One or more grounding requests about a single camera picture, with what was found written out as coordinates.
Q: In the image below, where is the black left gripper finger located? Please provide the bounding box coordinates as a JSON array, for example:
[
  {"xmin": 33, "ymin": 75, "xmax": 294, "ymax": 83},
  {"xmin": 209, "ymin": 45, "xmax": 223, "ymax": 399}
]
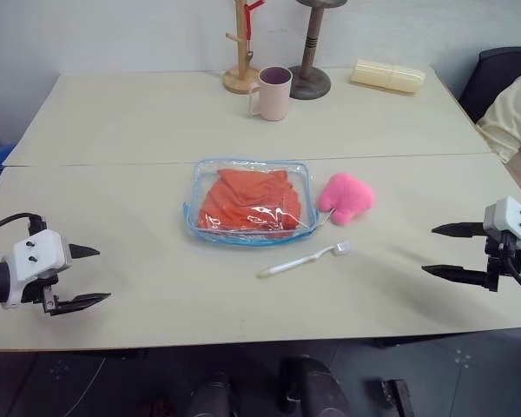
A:
[
  {"xmin": 50, "ymin": 292, "xmax": 113, "ymax": 317},
  {"xmin": 69, "ymin": 243, "xmax": 102, "ymax": 261}
]

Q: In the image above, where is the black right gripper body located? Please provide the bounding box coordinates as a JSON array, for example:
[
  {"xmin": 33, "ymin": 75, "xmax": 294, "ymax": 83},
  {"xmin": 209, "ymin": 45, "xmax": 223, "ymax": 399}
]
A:
[{"xmin": 484, "ymin": 229, "xmax": 521, "ymax": 293}]

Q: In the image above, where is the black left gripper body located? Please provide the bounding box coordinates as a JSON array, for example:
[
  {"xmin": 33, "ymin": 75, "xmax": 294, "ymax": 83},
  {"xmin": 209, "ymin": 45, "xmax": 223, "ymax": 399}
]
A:
[{"xmin": 20, "ymin": 272, "xmax": 63, "ymax": 317}]

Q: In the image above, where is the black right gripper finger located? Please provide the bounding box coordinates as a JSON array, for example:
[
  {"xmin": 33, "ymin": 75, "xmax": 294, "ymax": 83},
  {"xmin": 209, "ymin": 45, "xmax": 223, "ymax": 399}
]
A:
[
  {"xmin": 421, "ymin": 264, "xmax": 491, "ymax": 288},
  {"xmin": 431, "ymin": 222, "xmax": 488, "ymax": 240}
]

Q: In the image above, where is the orange cloth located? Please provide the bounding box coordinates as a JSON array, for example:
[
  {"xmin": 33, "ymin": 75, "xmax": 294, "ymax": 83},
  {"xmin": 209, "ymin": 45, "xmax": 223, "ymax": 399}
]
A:
[{"xmin": 196, "ymin": 168, "xmax": 305, "ymax": 232}]

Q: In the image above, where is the clear zip bag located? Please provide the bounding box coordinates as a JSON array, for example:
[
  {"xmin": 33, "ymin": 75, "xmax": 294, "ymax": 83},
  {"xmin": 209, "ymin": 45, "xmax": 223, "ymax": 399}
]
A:
[{"xmin": 181, "ymin": 157, "xmax": 324, "ymax": 249}]

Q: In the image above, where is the pink plush toy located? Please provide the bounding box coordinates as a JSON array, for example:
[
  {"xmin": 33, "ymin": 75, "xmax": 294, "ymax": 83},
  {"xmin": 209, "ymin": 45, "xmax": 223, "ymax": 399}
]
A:
[{"xmin": 316, "ymin": 171, "xmax": 377, "ymax": 228}]

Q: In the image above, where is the cream cushion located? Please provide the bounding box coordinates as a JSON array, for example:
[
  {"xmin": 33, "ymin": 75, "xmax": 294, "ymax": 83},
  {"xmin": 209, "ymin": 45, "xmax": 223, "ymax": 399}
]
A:
[{"xmin": 477, "ymin": 64, "xmax": 521, "ymax": 165}]

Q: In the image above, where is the dark rectangular block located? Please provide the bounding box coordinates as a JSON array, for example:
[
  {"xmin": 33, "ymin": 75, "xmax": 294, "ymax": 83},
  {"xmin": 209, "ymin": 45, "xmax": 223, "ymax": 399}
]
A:
[{"xmin": 378, "ymin": 378, "xmax": 417, "ymax": 417}]

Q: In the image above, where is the black chair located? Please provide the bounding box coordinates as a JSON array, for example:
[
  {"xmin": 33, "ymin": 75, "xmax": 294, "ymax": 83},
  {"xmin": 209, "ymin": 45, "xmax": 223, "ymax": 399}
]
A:
[{"xmin": 457, "ymin": 46, "xmax": 521, "ymax": 125}]

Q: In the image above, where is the small dark rounded shape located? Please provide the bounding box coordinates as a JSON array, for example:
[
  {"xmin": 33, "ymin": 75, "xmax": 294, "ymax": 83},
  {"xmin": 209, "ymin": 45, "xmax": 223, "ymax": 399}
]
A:
[{"xmin": 185, "ymin": 372, "xmax": 232, "ymax": 417}]

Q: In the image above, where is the white toothbrush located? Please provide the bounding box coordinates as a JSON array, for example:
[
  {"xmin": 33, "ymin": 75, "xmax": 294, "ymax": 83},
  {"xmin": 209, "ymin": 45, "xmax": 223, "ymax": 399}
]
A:
[{"xmin": 256, "ymin": 241, "xmax": 353, "ymax": 280}]

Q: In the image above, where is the cream ribbed cup stack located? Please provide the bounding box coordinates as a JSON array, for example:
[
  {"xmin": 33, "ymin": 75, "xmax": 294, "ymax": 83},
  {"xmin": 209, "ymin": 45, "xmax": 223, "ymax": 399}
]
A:
[{"xmin": 349, "ymin": 58, "xmax": 427, "ymax": 96}]

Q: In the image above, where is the large dark rounded shape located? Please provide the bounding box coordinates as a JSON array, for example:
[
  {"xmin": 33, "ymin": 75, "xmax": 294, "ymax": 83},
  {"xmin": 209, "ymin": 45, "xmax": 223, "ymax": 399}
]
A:
[{"xmin": 278, "ymin": 354, "xmax": 353, "ymax": 417}]

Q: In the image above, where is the dark wooden hat stand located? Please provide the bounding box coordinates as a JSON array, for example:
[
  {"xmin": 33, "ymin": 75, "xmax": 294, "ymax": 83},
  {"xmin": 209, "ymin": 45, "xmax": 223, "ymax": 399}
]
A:
[{"xmin": 288, "ymin": 0, "xmax": 346, "ymax": 101}]

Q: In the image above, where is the pink plastic mug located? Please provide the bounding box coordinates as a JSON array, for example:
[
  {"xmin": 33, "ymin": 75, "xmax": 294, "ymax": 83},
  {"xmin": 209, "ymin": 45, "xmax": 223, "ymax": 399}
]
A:
[{"xmin": 247, "ymin": 65, "xmax": 294, "ymax": 122}]

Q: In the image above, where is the light wooden mug tree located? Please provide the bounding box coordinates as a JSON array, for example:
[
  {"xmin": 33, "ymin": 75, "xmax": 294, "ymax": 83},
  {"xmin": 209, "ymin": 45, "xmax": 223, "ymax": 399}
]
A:
[{"xmin": 222, "ymin": 0, "xmax": 262, "ymax": 95}]

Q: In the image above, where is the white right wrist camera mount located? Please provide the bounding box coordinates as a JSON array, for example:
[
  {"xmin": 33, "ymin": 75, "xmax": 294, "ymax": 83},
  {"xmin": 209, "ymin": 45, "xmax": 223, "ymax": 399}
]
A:
[{"xmin": 483, "ymin": 195, "xmax": 521, "ymax": 281}]

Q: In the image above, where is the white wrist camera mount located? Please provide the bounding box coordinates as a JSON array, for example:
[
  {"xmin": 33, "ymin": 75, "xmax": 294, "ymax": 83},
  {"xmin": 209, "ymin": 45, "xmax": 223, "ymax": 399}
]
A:
[
  {"xmin": 1, "ymin": 229, "xmax": 73, "ymax": 310},
  {"xmin": 483, "ymin": 195, "xmax": 521, "ymax": 281}
]

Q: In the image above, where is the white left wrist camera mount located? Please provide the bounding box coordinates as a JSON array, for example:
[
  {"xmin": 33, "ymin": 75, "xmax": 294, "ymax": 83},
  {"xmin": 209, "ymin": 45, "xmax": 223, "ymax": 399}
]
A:
[{"xmin": 1, "ymin": 229, "xmax": 73, "ymax": 310}]

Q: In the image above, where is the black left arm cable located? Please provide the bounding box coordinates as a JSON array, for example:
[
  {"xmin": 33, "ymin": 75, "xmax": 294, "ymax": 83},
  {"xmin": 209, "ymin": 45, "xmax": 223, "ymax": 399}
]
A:
[{"xmin": 0, "ymin": 212, "xmax": 48, "ymax": 239}]

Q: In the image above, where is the red lanyard strap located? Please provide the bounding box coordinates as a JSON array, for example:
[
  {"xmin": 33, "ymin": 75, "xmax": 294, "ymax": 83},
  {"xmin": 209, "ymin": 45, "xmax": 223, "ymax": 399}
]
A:
[{"xmin": 243, "ymin": 0, "xmax": 267, "ymax": 63}]

